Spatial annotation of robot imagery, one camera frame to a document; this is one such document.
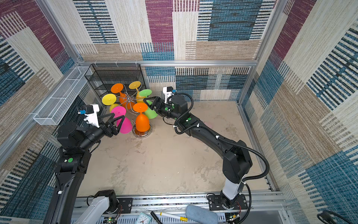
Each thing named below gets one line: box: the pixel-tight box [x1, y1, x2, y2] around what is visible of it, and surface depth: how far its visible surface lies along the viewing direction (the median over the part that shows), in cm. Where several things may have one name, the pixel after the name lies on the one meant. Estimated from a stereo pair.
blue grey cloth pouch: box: [185, 204, 219, 224], surface depth 70 cm
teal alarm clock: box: [135, 212, 152, 224], surface depth 70 cm
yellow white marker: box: [159, 211, 189, 222], surface depth 71 cm
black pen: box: [150, 210, 164, 224], surface depth 71 cm
